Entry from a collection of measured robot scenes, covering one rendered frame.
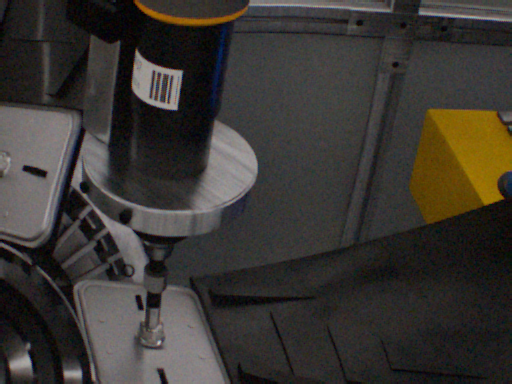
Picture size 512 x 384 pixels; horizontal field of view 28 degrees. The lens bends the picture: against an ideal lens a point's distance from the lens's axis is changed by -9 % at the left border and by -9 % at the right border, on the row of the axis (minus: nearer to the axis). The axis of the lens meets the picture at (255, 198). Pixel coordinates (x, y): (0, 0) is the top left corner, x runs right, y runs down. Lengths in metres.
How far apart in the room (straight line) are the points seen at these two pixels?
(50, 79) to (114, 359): 0.13
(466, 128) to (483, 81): 0.46
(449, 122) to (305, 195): 0.50
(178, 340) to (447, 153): 0.45
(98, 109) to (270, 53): 0.84
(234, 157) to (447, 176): 0.49
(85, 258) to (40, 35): 0.16
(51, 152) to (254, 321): 0.13
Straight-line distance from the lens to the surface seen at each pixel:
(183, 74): 0.39
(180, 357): 0.49
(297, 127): 1.33
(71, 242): 0.60
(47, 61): 0.48
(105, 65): 0.42
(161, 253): 0.45
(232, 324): 0.51
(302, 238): 1.44
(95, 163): 0.42
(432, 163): 0.93
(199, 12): 0.37
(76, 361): 0.43
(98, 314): 0.50
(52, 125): 0.47
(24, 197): 0.48
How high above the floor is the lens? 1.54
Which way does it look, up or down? 37 degrees down
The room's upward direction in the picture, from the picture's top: 10 degrees clockwise
